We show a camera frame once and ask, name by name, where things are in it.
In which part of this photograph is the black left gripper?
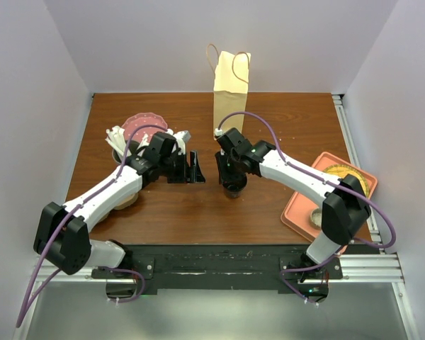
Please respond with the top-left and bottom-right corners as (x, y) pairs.
(159, 149), (205, 183)

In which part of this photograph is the black takeout coffee cup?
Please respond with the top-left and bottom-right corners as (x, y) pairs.
(222, 178), (247, 199)

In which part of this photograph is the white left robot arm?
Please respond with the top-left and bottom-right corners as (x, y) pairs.
(33, 130), (205, 278)

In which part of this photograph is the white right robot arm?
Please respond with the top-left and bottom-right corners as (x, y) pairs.
(214, 127), (371, 278)

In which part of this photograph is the grey straw holder cup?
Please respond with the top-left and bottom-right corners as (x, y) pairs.
(112, 140), (140, 164)

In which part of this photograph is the pink polka dot plate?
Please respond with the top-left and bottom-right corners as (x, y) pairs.
(121, 113), (168, 142)

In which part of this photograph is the brown pulp cup carrier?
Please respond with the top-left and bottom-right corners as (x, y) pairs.
(113, 193), (138, 210)

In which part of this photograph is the white wrapped straws bundle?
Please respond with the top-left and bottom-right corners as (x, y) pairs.
(106, 125), (126, 156)

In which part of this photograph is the yellow paper bag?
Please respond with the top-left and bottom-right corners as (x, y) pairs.
(206, 43), (251, 137)

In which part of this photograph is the salmon pink tray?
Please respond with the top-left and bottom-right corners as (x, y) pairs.
(280, 151), (379, 256)

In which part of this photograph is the small grey sugar bowl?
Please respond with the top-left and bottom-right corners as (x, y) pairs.
(310, 208), (322, 230)

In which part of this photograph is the yellow woven coaster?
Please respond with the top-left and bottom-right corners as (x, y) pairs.
(322, 164), (371, 199)

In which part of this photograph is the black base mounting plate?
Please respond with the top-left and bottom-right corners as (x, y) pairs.
(91, 244), (343, 298)

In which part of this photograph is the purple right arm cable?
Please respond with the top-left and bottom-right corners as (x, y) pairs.
(217, 111), (397, 305)

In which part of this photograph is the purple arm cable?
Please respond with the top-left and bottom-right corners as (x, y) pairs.
(16, 124), (174, 329)
(217, 111), (397, 305)

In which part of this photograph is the aluminium frame rail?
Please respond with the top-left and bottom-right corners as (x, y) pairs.
(30, 253), (407, 284)

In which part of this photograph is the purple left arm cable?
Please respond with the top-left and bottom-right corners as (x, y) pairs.
(16, 124), (174, 329)

